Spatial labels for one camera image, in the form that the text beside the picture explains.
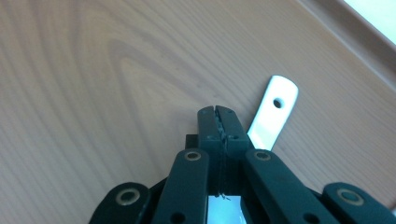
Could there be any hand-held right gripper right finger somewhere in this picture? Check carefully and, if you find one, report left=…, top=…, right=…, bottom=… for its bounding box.
left=215, top=105, right=255, bottom=159

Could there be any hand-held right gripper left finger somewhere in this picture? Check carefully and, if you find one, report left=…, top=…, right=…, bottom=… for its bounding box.
left=185, top=105, right=226, bottom=157

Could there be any white ceramic spoon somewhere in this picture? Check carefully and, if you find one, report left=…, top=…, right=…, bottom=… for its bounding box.
left=206, top=75, right=300, bottom=224

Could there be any brown wooden tray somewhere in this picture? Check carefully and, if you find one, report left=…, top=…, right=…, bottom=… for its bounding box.
left=0, top=0, right=396, bottom=224

